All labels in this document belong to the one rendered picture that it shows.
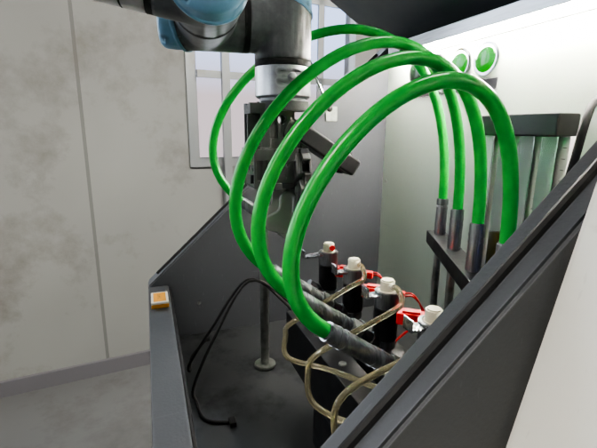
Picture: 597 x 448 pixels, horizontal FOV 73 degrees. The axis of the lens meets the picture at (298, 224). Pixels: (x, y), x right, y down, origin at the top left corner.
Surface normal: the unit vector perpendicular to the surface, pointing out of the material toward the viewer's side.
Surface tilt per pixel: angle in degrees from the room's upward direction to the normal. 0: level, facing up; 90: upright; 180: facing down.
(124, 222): 90
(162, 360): 0
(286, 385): 0
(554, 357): 76
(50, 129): 90
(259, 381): 0
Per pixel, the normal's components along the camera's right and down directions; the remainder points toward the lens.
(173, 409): 0.01, -0.97
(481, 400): 0.35, 0.22
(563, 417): -0.91, -0.16
